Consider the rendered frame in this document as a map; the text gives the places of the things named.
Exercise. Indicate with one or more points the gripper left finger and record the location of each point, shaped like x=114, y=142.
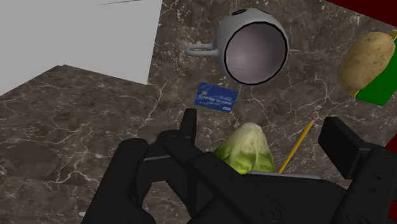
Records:
x=173, y=173

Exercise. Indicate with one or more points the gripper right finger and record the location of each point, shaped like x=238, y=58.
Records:
x=366, y=167

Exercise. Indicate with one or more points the yellow pencil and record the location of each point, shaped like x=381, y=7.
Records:
x=296, y=145

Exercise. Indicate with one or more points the green cabbage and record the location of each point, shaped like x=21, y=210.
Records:
x=248, y=149

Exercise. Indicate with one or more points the blue card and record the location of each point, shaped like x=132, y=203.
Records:
x=215, y=96

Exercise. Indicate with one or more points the brown potato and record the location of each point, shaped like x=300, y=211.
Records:
x=366, y=60

